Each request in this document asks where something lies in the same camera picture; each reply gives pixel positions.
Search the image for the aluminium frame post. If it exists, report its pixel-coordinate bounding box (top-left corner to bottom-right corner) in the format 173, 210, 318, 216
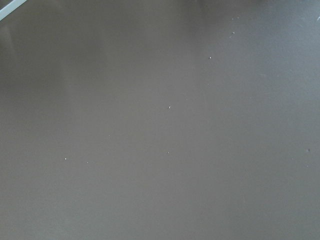
0, 0, 27, 21

